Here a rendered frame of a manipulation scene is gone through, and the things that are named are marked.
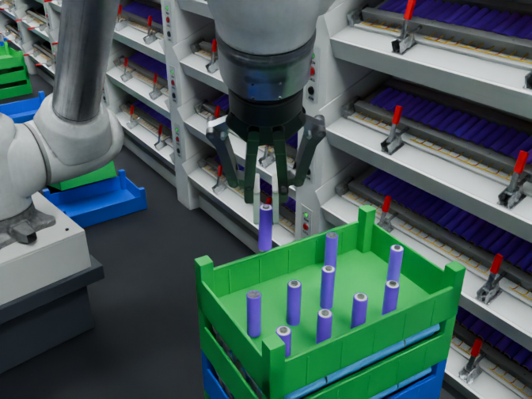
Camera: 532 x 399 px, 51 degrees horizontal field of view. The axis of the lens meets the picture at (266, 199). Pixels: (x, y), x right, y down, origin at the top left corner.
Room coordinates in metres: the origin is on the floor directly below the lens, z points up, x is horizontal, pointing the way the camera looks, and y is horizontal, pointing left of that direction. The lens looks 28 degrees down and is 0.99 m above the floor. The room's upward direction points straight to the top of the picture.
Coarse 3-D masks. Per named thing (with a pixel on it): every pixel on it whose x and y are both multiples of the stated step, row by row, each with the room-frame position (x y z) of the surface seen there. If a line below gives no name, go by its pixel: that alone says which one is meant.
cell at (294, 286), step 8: (296, 280) 0.59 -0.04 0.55; (288, 288) 0.58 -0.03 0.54; (296, 288) 0.57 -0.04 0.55; (288, 296) 0.58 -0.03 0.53; (296, 296) 0.57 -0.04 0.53; (288, 304) 0.58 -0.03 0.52; (296, 304) 0.58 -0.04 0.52; (288, 312) 0.58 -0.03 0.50; (296, 312) 0.58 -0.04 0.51; (288, 320) 0.58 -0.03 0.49; (296, 320) 0.58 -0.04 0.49
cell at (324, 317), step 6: (318, 312) 0.53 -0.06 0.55; (324, 312) 0.52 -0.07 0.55; (330, 312) 0.53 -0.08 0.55; (318, 318) 0.52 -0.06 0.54; (324, 318) 0.52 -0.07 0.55; (330, 318) 0.52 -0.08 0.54; (318, 324) 0.52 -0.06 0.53; (324, 324) 0.52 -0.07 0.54; (330, 324) 0.52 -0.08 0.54; (318, 330) 0.52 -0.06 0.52; (324, 330) 0.52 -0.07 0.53; (330, 330) 0.52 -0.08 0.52; (318, 336) 0.52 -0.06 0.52; (324, 336) 0.52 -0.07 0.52; (330, 336) 0.52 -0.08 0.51; (318, 342) 0.52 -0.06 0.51
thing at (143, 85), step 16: (128, 48) 2.37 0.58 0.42; (112, 64) 2.33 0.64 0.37; (128, 64) 2.25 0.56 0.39; (144, 64) 2.21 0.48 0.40; (160, 64) 2.16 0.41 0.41; (112, 80) 2.27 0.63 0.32; (128, 80) 2.17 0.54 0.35; (144, 80) 2.12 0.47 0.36; (160, 80) 2.02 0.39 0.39; (144, 96) 1.99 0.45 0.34; (160, 96) 1.95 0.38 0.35; (160, 112) 1.92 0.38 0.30
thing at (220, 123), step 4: (224, 116) 0.56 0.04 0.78; (216, 120) 0.56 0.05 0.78; (220, 120) 0.56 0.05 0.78; (224, 120) 0.56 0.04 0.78; (208, 124) 0.56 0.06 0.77; (212, 124) 0.56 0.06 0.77; (216, 124) 0.56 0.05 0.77; (220, 124) 0.56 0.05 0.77; (224, 124) 0.56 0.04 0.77; (216, 128) 0.56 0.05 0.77; (220, 128) 0.56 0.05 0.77; (224, 128) 0.56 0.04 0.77; (228, 128) 0.57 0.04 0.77; (220, 132) 0.56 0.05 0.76; (224, 132) 0.56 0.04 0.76; (228, 132) 0.56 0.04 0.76; (220, 136) 0.56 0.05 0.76; (224, 136) 0.56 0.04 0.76
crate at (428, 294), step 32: (352, 224) 0.75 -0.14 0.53; (256, 256) 0.67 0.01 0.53; (288, 256) 0.69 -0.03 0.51; (320, 256) 0.72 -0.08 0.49; (352, 256) 0.74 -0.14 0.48; (384, 256) 0.73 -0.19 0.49; (416, 256) 0.67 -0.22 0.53; (224, 288) 0.64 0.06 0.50; (256, 288) 0.66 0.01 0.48; (320, 288) 0.66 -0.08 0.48; (352, 288) 0.66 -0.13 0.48; (384, 288) 0.66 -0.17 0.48; (416, 288) 0.66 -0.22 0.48; (448, 288) 0.59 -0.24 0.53; (224, 320) 0.55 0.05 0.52; (384, 320) 0.53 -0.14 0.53; (416, 320) 0.56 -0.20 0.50; (256, 352) 0.48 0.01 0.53; (320, 352) 0.48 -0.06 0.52; (352, 352) 0.51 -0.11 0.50; (256, 384) 0.48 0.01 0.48; (288, 384) 0.46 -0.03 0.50
